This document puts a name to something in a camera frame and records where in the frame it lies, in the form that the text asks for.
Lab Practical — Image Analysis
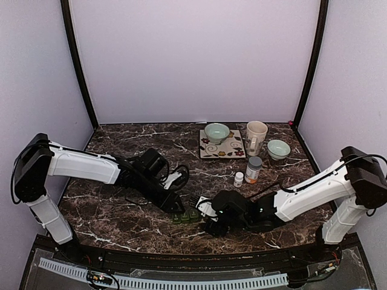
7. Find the right black frame post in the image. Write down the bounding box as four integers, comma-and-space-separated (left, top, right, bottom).
293, 0, 329, 129

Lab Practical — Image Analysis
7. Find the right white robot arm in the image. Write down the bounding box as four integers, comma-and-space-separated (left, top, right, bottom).
193, 146, 386, 262

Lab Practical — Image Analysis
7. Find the small white pill bottle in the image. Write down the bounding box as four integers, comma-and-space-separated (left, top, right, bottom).
233, 172, 244, 188

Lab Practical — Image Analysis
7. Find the black front rail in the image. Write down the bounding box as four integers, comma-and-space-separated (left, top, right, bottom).
30, 234, 363, 272

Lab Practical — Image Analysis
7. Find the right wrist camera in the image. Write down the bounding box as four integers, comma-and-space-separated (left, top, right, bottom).
189, 196, 217, 219

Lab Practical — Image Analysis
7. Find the left black frame post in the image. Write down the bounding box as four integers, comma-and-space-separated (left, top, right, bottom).
60, 0, 99, 131

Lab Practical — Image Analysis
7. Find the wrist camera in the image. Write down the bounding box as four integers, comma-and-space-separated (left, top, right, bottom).
140, 148, 166, 176
189, 196, 217, 219

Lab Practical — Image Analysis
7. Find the black frame post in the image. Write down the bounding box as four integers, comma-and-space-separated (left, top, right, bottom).
293, 0, 329, 129
60, 0, 99, 131

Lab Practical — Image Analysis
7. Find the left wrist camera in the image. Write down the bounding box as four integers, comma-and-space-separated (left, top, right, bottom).
140, 148, 166, 176

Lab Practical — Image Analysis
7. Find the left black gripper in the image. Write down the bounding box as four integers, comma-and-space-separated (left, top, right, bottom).
136, 173, 186, 214

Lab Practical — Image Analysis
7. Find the large grey-capped pill bottle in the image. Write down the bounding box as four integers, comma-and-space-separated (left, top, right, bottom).
244, 156, 262, 184

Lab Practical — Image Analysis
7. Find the white slotted cable duct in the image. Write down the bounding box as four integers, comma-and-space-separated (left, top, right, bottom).
38, 258, 288, 289

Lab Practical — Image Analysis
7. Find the cream ceramic mug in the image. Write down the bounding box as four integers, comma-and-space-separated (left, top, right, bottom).
246, 121, 268, 156

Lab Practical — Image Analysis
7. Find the celadon bowl on plate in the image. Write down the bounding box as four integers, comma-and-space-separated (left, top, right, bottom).
204, 123, 230, 144

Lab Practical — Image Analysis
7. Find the celadon bowl on table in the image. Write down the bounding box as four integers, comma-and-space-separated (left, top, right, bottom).
267, 140, 291, 160

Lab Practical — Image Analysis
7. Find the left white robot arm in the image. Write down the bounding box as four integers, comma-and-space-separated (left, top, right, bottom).
10, 133, 190, 263

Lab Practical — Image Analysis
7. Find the floral square ceramic plate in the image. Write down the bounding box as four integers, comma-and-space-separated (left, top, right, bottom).
199, 129, 247, 160

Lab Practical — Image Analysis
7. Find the green weekly pill organizer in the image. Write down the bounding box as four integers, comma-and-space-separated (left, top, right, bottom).
172, 209, 201, 224

